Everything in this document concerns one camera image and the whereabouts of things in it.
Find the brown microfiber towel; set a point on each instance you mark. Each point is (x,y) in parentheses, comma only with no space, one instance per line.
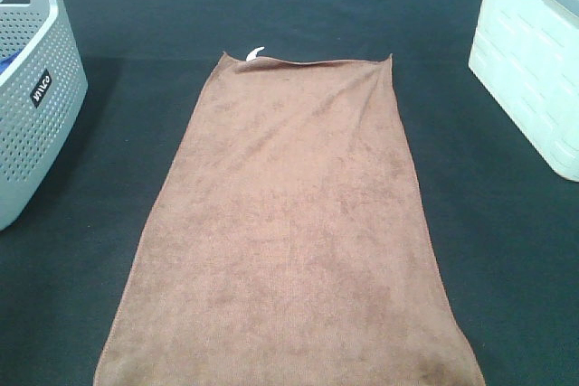
(288,244)

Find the black table cloth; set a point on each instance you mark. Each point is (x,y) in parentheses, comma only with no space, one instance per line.
(503,225)

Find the white perforated laundry basket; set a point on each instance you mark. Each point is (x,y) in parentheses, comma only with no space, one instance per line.
(42,92)

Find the white plastic storage bin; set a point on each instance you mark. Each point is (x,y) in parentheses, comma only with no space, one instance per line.
(525,53)

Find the blue cloth in basket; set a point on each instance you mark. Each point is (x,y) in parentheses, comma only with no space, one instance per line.
(6,62)

